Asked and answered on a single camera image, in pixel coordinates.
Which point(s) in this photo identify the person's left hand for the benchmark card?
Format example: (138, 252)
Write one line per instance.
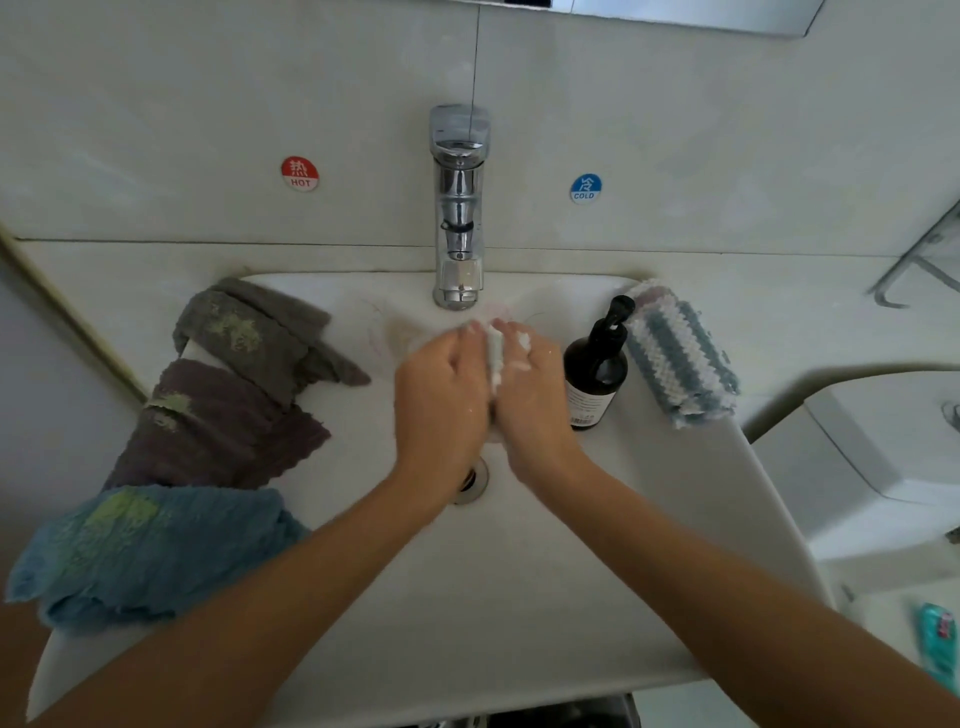
(438, 413)

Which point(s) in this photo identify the person's right hand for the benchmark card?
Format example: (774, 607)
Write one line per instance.
(537, 405)

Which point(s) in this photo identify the pink white striped cloth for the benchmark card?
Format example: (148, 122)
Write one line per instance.
(641, 288)

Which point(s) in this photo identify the white ceramic sink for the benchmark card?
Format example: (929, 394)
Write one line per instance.
(495, 600)

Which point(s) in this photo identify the brown cloth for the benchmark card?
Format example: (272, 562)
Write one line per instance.
(210, 435)

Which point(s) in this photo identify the blue stained cloth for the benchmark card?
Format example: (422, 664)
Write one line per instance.
(143, 552)

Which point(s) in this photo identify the person's left forearm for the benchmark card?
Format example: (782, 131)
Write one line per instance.
(225, 615)

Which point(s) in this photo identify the person's right forearm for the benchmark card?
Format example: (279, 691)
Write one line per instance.
(750, 600)

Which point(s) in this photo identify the metal sink drain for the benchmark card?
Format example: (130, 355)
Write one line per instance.
(476, 483)

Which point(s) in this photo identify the black pump soap bottle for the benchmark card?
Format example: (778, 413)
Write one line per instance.
(596, 387)

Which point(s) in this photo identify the chrome faucet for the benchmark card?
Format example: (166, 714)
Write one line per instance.
(458, 203)

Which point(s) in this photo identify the blue round sticker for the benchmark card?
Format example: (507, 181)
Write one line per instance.
(585, 188)

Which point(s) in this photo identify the red round sticker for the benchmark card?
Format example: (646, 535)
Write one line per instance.
(300, 173)

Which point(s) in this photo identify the gray patterned trousers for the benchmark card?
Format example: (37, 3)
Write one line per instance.
(510, 714)

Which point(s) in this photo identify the white toilet tank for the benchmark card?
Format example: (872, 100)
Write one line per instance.
(878, 465)

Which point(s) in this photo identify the chrome flush button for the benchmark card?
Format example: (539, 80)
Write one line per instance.
(953, 413)

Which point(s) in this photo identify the white toilet lid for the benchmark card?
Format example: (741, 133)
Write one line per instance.
(893, 638)

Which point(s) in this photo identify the teal tube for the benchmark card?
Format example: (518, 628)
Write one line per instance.
(938, 645)

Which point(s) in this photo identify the metal wall shelf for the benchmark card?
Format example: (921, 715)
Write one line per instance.
(908, 263)

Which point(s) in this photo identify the wall mirror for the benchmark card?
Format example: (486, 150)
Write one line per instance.
(705, 12)

